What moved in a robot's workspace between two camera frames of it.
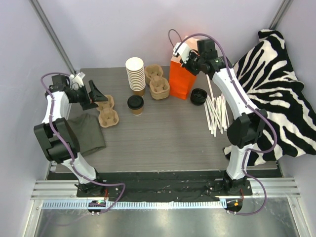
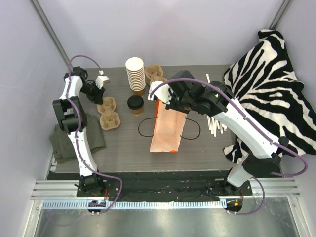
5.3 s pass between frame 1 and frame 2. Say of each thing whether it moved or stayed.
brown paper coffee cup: stayed
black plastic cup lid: stayed
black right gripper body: moved
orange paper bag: moved
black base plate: stayed
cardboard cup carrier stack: stayed
